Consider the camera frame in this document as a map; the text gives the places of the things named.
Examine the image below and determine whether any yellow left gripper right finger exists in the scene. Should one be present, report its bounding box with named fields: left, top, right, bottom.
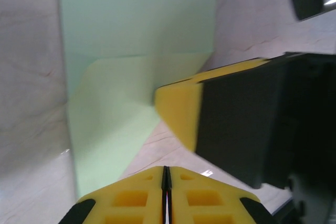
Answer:
left=167, top=165, right=277, bottom=224

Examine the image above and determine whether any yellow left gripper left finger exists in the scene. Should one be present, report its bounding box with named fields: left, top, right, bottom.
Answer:
left=61, top=165, right=168, bottom=224

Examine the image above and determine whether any light green paper sheet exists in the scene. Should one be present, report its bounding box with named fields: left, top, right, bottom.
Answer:
left=55, top=0, right=220, bottom=201

